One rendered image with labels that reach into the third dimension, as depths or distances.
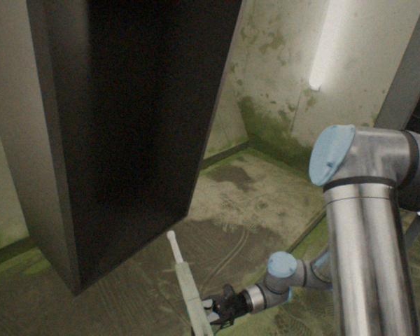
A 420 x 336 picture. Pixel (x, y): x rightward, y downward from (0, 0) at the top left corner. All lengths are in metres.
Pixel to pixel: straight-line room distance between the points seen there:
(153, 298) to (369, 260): 1.30
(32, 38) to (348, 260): 0.61
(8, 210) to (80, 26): 1.26
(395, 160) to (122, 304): 1.42
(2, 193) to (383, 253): 1.84
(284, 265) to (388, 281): 0.54
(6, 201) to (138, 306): 0.97
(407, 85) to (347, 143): 1.87
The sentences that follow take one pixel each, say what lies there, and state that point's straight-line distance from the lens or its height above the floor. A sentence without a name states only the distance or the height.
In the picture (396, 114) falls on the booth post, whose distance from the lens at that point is 2.39.
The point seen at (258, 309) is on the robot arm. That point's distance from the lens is 1.05.
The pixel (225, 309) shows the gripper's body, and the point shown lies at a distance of 1.01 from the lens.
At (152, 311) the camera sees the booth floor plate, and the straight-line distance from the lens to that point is 1.59.
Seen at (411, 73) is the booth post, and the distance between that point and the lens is 2.35.
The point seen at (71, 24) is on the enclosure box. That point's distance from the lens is 0.98.
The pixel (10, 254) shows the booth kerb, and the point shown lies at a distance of 1.99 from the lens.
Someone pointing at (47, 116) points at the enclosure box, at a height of 1.20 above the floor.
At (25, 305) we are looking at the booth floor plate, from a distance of 1.78.
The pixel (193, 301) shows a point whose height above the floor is 0.59.
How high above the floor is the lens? 1.41
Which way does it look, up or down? 31 degrees down
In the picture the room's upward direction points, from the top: 5 degrees clockwise
